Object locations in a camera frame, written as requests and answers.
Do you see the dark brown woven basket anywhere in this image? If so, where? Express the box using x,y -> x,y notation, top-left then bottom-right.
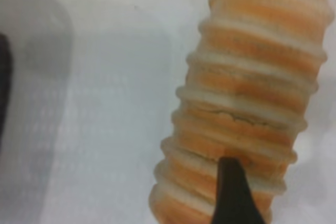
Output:
0,33 -> 13,156

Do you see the orange striped bread loaf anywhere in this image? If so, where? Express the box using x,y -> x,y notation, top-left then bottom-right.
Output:
148,0 -> 335,224

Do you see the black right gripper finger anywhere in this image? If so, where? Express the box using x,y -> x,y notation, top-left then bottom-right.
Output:
211,157 -> 266,224

